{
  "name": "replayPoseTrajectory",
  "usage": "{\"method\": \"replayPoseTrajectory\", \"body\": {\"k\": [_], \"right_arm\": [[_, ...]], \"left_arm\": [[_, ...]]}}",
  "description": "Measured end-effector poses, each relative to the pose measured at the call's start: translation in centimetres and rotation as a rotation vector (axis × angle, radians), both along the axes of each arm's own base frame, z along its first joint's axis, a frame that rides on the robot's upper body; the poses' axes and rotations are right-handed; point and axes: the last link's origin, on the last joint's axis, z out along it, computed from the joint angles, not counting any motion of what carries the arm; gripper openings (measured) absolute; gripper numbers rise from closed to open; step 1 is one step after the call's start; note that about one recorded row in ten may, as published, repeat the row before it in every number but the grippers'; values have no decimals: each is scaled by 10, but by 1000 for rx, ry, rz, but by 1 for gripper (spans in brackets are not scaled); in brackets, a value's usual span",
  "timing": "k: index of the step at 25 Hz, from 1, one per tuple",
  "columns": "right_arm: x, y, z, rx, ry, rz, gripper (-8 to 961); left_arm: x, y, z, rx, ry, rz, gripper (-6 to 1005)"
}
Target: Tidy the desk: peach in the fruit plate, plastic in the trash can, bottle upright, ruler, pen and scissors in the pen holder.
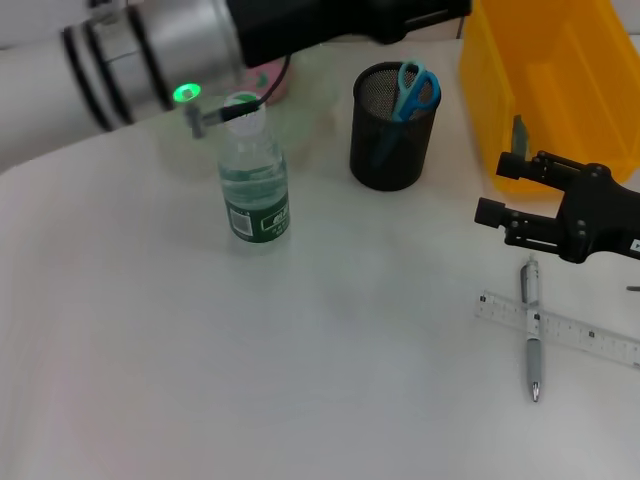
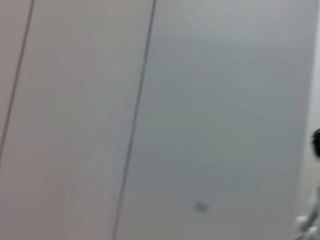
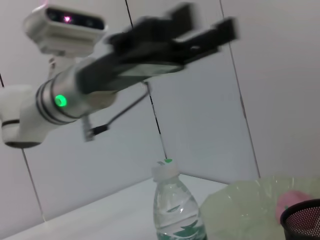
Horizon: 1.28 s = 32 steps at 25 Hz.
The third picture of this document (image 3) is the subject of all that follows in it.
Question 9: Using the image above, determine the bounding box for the translucent green fruit plate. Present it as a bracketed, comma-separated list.
[201, 174, 320, 240]

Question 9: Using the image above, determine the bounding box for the clear green-label water bottle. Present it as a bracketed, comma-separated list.
[151, 158, 208, 240]

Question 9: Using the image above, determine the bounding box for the black mesh pen holder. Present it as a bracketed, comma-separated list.
[279, 198, 320, 240]

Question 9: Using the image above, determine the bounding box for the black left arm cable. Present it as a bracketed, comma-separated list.
[81, 81, 153, 143]

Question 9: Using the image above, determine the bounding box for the pink toy peach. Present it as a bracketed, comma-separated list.
[274, 189, 316, 224]

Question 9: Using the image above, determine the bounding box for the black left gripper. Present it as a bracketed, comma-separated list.
[77, 2, 240, 95]

